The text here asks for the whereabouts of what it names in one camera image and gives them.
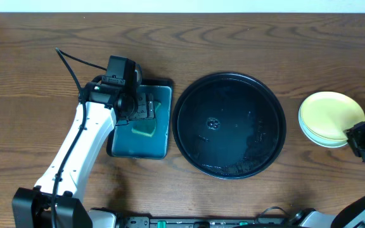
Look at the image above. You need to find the green yellow sponge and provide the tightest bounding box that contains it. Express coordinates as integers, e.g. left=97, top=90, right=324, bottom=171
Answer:
left=131, top=101, right=161, bottom=137

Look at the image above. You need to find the yellow plate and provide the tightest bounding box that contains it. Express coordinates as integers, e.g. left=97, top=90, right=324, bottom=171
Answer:
left=300, top=91, right=365, bottom=141

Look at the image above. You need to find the mint plate with large scribble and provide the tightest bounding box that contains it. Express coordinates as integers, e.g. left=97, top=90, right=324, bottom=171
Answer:
left=298, top=109, right=347, bottom=148

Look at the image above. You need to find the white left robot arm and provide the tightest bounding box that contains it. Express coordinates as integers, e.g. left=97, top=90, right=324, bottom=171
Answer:
left=12, top=82, right=155, bottom=227

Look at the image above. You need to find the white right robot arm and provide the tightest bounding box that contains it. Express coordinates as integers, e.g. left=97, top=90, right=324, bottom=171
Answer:
left=289, top=122, right=365, bottom=228

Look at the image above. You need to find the black rectangular water tray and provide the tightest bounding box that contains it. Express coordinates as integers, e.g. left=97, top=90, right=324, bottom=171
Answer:
left=106, top=79, right=173, bottom=160

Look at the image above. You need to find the round black serving tray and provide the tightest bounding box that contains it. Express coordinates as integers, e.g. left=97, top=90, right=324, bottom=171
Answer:
left=172, top=72, right=286, bottom=179

